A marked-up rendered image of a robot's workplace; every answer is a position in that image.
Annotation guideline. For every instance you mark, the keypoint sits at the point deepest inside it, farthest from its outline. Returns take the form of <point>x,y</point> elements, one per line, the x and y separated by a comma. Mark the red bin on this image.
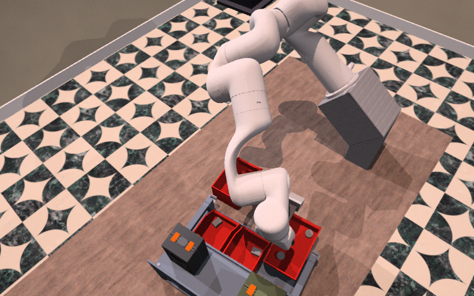
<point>220,187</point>
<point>217,237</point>
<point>241,244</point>
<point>295,257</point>

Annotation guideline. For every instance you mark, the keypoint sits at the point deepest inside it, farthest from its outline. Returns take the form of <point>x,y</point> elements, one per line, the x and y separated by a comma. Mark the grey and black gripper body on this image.
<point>286,242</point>

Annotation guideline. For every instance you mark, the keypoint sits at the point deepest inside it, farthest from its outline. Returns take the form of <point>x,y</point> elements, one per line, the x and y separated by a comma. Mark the grey metal disc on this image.
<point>309,233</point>

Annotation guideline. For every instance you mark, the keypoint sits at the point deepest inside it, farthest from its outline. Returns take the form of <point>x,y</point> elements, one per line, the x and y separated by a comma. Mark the dark grey disc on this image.
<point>280,255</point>

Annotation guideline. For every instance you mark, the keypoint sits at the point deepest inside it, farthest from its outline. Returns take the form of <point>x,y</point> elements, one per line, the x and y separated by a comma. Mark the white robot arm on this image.
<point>241,81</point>

